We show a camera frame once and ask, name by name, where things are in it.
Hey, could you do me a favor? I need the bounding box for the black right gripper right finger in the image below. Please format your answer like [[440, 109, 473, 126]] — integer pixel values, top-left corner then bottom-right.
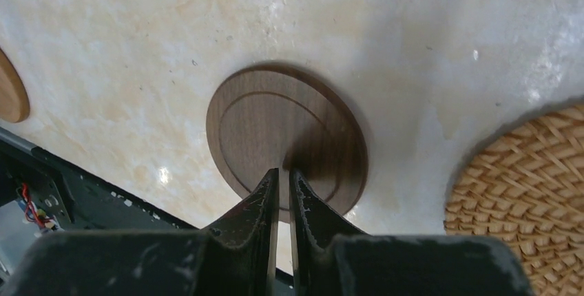
[[289, 169, 364, 295]]

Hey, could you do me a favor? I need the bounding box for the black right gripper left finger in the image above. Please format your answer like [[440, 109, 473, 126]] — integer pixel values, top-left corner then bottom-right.
[[200, 168, 280, 295]]

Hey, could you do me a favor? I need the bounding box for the dark walnut coaster front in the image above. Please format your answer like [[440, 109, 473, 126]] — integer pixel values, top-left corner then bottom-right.
[[206, 63, 368, 222]]

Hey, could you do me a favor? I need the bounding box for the woven rattan coaster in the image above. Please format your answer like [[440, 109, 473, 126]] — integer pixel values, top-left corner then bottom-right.
[[444, 105, 583, 295]]

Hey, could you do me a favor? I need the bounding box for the light bamboo coaster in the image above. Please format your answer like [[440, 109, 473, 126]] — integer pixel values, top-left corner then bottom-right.
[[1, 50, 30, 123]]

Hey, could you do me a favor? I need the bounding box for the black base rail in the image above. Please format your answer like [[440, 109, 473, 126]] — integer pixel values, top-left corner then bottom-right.
[[0, 127, 295, 296]]

